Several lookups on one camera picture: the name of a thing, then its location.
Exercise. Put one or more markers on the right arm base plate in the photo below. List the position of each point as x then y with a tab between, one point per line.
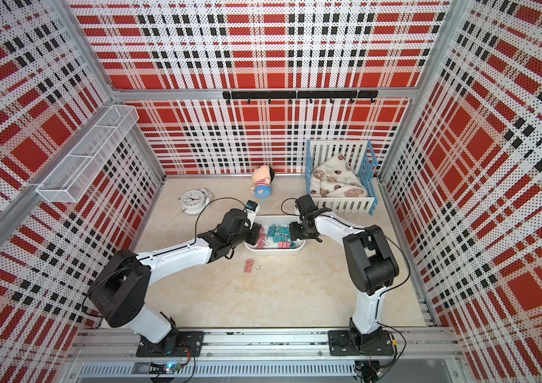
361	343

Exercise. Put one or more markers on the white plastic storage box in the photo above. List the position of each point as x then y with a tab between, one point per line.
274	236

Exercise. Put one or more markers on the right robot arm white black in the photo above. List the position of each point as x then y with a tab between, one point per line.
371	264

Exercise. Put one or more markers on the blue white toy crib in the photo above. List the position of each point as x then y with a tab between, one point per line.
360	157

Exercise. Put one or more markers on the pink baby doll toy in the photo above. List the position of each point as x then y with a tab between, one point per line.
262	178

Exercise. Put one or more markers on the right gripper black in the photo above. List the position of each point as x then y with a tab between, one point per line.
295	233

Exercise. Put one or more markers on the pink binder clip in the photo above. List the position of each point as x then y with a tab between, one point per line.
250	266

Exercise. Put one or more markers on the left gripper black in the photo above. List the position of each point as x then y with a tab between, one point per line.
255	230

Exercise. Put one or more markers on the printed crib blanket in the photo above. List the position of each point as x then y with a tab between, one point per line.
335	179

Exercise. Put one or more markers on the white alarm clock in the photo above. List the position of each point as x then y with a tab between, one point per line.
193	202

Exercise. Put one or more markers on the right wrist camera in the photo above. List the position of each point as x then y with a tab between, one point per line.
306	206

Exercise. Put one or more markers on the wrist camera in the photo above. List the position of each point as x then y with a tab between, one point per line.
306	206
251	209

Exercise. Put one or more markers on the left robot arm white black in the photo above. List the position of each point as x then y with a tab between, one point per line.
119	292

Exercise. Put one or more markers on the aluminium front rail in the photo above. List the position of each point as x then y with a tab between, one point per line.
232	344

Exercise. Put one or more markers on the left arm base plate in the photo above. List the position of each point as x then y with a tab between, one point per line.
175	344

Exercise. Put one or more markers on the black hook rail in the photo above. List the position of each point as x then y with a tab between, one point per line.
300	94

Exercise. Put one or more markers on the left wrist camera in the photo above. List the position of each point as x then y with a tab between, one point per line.
251	209

